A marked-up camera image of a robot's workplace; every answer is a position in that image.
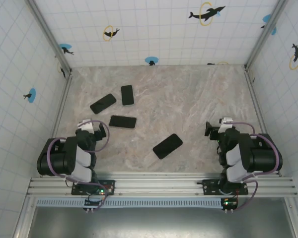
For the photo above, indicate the black smartphone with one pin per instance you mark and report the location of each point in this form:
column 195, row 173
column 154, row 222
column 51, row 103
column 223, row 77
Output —
column 127, row 95
column 122, row 121
column 103, row 103
column 167, row 146

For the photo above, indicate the dark phone case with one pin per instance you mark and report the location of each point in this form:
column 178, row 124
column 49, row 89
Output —
column 155, row 149

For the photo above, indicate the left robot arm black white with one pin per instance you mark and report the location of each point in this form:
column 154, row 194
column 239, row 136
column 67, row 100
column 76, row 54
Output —
column 57, row 158

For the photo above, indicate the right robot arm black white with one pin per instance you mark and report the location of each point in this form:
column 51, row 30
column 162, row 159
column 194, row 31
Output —
column 260, row 156

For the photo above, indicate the small black connector box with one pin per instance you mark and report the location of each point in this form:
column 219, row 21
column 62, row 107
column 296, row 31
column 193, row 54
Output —
column 229, row 203
column 90, row 203

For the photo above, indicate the black animal blue circle sticker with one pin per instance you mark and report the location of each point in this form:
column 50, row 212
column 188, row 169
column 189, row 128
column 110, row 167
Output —
column 32, row 95

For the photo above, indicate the penguin blue circle sticker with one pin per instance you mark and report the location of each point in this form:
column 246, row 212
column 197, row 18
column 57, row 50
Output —
column 151, row 60

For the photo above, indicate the grey metal sheet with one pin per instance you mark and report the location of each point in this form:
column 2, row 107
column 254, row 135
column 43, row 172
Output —
column 164, row 223

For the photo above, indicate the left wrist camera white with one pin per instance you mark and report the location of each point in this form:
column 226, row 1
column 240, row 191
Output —
column 87, row 126

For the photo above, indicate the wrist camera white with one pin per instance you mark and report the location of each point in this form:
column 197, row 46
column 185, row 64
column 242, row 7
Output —
column 224, row 126
column 87, row 126

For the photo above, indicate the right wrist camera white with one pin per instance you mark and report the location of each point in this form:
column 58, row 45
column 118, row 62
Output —
column 224, row 126

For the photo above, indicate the aluminium side rail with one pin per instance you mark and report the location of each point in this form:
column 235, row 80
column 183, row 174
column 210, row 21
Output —
column 60, row 109
column 257, row 104

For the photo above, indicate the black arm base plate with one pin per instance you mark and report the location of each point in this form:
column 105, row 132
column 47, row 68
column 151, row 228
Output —
column 75, row 191
column 208, row 186

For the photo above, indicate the aluminium mounting rail beam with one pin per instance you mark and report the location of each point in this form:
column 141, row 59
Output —
column 159, row 184

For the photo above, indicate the aluminium frame leg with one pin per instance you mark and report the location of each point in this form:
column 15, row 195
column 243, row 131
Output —
column 23, row 218
column 294, row 218

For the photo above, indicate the aluminium corner post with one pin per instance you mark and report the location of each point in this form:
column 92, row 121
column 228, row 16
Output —
column 265, row 34
column 49, row 34

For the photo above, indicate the blue patches wall sticker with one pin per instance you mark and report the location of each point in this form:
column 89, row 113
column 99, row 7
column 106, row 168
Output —
column 267, row 17

